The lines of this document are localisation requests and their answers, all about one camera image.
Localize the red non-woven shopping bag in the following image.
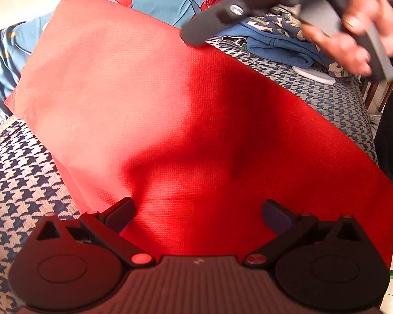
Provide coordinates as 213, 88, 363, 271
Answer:
6, 0, 393, 264

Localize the person's right hand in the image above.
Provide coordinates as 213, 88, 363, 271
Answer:
302, 0, 393, 76

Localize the blue folded clothing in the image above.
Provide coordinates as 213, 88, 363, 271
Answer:
219, 7, 350, 78

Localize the white round disc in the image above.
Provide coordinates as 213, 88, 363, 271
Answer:
292, 66, 336, 85

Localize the blue houndstooth bed mat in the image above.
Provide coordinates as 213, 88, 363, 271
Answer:
0, 38, 377, 313

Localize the blue cartoon print blanket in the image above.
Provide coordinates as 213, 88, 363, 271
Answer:
0, 0, 206, 124

